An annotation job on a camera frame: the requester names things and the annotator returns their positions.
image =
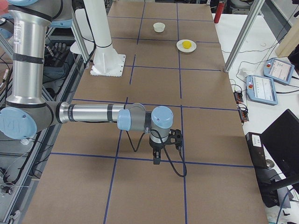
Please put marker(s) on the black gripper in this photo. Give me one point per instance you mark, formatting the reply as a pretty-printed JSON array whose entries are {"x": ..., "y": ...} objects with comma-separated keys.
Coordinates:
[{"x": 156, "y": 146}]

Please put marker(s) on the yellow lemon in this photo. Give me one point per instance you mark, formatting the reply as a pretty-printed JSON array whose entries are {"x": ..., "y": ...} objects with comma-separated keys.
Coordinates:
[{"x": 186, "y": 44}]

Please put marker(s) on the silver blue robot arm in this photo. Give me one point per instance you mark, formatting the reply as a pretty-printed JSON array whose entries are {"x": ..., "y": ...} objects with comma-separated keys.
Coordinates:
[{"x": 27, "y": 113}]

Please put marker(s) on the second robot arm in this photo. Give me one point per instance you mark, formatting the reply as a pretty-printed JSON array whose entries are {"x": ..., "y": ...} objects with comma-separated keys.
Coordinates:
[{"x": 33, "y": 17}]

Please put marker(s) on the white plate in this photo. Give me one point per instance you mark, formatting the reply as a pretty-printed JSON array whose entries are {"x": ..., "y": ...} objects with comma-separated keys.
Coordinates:
[{"x": 180, "y": 47}]

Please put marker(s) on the lower orange black adapter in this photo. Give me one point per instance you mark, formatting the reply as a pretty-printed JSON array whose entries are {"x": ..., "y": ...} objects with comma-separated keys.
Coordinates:
[{"x": 243, "y": 112}]

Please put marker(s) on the orange black adapter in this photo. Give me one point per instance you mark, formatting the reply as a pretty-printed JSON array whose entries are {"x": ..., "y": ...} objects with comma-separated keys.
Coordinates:
[
  {"x": 238, "y": 96},
  {"x": 243, "y": 112}
]

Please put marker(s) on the black computer box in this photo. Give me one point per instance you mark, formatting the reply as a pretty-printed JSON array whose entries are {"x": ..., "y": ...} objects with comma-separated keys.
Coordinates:
[{"x": 256, "y": 150}]

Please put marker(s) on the upper orange black adapter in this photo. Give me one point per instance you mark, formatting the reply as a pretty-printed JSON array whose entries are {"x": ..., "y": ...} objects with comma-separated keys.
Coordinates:
[{"x": 238, "y": 96}]

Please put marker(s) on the near blue teach pendant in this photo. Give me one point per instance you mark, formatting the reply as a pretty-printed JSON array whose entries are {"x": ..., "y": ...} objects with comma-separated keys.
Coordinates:
[{"x": 261, "y": 89}]

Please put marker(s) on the blue teach pendant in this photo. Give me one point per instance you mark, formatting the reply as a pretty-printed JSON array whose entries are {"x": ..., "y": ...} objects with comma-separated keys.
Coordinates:
[
  {"x": 261, "y": 89},
  {"x": 279, "y": 71}
]

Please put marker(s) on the black monitor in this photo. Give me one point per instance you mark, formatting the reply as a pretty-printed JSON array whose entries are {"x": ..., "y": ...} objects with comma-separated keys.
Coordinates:
[{"x": 281, "y": 140}]

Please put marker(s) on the far blue teach pendant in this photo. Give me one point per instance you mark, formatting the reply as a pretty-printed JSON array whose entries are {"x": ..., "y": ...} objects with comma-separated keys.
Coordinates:
[{"x": 279, "y": 71}]

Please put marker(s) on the red bottle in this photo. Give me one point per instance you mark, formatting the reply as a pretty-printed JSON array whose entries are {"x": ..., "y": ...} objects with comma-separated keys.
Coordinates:
[{"x": 219, "y": 11}]

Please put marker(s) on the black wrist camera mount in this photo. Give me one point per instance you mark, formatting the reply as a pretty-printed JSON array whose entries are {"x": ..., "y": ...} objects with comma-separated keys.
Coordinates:
[{"x": 175, "y": 137}]

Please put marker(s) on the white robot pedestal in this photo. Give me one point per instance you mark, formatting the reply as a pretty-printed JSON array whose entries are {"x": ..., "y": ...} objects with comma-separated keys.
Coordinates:
[{"x": 94, "y": 28}]

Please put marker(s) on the aluminium frame post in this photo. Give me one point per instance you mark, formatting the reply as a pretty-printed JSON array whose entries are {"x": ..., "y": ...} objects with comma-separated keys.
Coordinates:
[{"x": 253, "y": 13}]

